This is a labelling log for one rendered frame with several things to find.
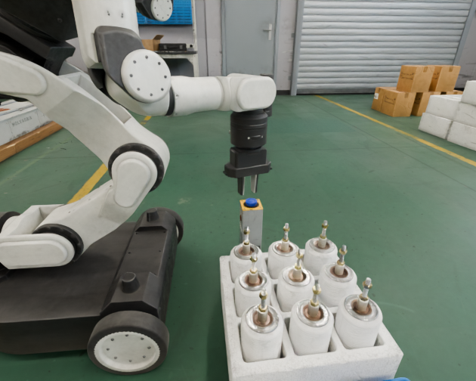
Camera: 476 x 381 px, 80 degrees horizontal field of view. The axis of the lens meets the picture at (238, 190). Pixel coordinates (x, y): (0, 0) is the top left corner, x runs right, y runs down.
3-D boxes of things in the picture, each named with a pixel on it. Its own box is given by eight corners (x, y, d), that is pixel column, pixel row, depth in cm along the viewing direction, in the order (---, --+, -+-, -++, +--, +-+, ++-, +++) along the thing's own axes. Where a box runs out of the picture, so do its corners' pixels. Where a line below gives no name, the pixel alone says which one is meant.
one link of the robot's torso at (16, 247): (1, 275, 81) (-17, 237, 75) (38, 233, 99) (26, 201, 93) (76, 270, 83) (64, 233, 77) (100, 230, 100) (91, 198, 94)
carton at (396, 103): (409, 116, 368) (416, 92, 354) (392, 116, 366) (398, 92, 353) (397, 112, 394) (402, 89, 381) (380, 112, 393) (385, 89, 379)
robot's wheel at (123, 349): (95, 379, 76) (76, 329, 67) (102, 361, 80) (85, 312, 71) (171, 372, 78) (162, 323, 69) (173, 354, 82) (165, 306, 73)
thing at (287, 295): (313, 320, 84) (321, 274, 76) (297, 343, 77) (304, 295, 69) (285, 304, 89) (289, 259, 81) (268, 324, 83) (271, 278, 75)
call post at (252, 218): (241, 280, 108) (242, 211, 94) (239, 267, 114) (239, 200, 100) (260, 279, 109) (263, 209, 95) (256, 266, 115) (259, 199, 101)
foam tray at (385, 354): (233, 422, 67) (232, 376, 59) (221, 295, 102) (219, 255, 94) (385, 398, 72) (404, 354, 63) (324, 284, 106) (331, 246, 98)
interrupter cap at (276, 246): (297, 258, 82) (297, 257, 82) (270, 255, 83) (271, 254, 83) (297, 243, 89) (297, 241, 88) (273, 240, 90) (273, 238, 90)
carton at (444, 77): (452, 91, 360) (461, 66, 347) (434, 91, 359) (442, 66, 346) (437, 88, 387) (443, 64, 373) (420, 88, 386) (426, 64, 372)
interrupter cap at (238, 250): (261, 246, 87) (261, 245, 87) (255, 263, 80) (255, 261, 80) (237, 243, 89) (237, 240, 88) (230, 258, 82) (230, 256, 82)
